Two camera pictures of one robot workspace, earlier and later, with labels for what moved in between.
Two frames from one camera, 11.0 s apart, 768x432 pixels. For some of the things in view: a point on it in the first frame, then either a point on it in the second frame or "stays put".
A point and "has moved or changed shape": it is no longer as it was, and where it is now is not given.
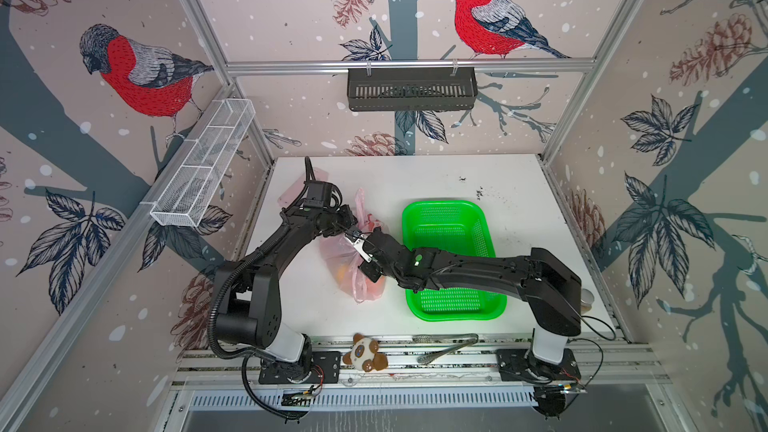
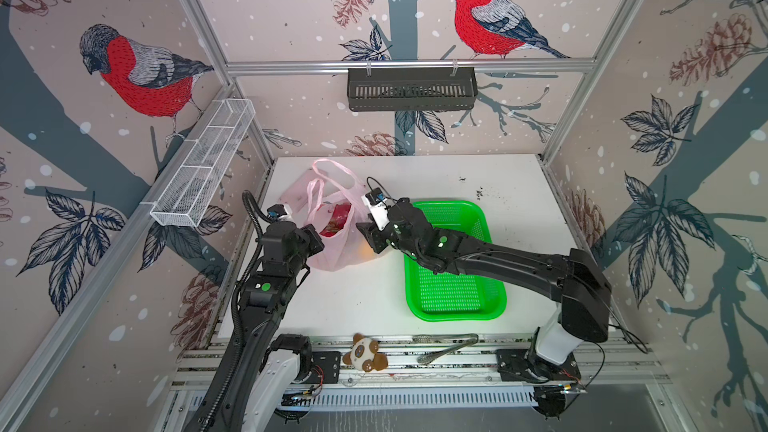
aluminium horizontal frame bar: [409, 65] stays put
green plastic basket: [451, 225] stays put
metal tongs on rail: [430, 338] stays put
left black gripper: [347, 220] to [307, 232]
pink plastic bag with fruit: [343, 260] has moved or changed shape
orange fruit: [341, 273] has moved or changed shape
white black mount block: [356, 239] to [377, 207]
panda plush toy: [364, 355] stays put
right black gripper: [369, 269] to [374, 236]
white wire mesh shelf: [185, 199] stays put
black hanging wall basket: [412, 89] stays put
